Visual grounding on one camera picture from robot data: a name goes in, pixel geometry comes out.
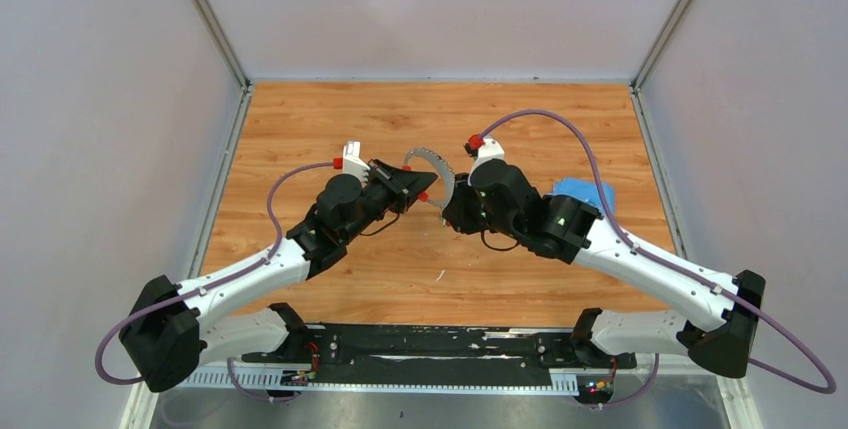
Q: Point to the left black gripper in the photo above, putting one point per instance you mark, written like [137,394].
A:
[403,187]

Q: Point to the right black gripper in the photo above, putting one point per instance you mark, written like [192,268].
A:
[456,213]

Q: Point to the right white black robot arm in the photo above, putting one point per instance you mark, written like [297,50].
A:
[709,318]

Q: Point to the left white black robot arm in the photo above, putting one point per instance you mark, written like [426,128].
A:
[175,327]

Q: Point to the blue patterned cloth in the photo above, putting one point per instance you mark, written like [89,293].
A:
[585,191]

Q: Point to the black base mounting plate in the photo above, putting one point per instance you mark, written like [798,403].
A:
[316,346]

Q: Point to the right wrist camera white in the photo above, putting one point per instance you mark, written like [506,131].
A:
[483,149]

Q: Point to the aluminium frame rail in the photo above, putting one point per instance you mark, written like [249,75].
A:
[446,376]

